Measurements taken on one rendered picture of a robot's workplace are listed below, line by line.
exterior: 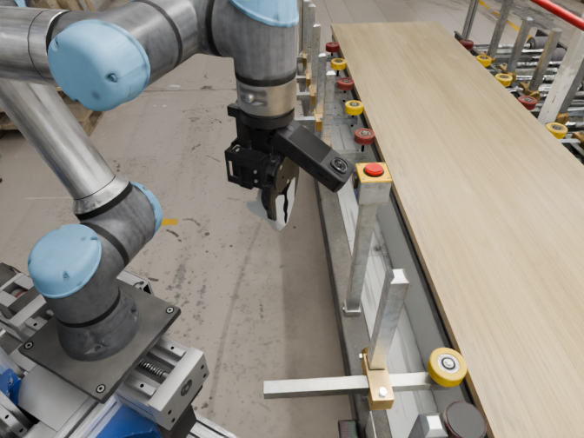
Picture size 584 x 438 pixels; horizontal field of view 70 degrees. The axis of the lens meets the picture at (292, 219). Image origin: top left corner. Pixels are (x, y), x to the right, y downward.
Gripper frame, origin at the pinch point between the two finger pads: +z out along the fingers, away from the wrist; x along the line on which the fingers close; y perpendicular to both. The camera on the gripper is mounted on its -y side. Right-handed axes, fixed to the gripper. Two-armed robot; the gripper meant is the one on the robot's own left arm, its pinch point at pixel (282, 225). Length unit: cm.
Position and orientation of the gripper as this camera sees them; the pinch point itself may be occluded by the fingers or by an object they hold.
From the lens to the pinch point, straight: 66.6
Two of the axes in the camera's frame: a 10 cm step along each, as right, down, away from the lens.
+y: -8.9, -3.1, 3.4
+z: 0.0, 7.4, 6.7
